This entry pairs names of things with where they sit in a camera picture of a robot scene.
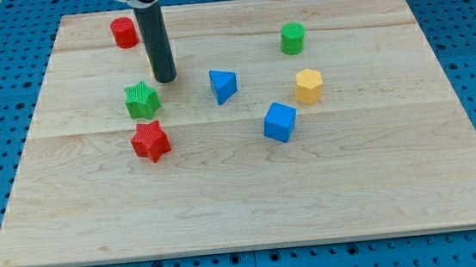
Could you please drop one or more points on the blue triangle block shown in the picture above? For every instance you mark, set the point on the blue triangle block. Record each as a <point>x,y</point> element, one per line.
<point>223,85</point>

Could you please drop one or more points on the green star block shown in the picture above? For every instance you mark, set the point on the green star block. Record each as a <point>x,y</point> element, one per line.
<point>141,101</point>

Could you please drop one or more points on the green cylinder block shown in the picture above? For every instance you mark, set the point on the green cylinder block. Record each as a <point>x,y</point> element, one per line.
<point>292,38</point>

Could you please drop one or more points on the yellow block behind rod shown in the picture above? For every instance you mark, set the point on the yellow block behind rod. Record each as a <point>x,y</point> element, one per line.
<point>150,66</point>

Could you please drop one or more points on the red cylinder block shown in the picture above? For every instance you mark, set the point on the red cylinder block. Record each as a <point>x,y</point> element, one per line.
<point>125,35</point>

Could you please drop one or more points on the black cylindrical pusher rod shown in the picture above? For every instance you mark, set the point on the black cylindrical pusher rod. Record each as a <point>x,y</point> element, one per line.
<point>154,35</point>

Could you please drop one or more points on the red star block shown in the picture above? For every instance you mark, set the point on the red star block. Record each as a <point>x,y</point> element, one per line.
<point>150,141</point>

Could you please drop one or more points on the blue cube block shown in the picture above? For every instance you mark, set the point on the blue cube block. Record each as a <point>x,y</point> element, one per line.
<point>279,122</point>

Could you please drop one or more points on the wooden board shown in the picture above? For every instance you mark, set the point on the wooden board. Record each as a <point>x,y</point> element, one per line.
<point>387,150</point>

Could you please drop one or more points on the yellow hexagon block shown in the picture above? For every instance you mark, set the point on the yellow hexagon block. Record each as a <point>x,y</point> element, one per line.
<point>309,85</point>

